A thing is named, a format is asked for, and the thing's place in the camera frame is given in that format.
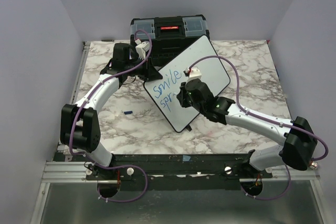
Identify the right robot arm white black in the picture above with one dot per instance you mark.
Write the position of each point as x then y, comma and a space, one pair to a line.
294, 139

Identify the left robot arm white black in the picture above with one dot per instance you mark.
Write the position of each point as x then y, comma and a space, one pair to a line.
80, 128

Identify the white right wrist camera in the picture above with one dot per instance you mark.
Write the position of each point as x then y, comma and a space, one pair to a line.
192, 73

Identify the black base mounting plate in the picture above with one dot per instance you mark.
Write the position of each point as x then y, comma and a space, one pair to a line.
176, 172

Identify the aluminium frame rail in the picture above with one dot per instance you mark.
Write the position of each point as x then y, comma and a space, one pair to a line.
60, 170

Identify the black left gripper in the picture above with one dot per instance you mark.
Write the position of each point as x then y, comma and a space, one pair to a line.
150, 73

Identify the black plastic toolbox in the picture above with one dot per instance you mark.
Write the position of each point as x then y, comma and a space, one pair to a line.
170, 35

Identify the white whiteboard with black rim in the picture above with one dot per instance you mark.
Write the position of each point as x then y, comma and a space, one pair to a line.
163, 92

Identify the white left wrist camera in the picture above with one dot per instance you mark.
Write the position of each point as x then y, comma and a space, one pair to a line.
142, 47

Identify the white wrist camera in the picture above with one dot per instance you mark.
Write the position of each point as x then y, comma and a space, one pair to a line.
192, 73
142, 47

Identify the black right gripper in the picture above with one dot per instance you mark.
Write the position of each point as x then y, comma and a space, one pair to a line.
180, 96

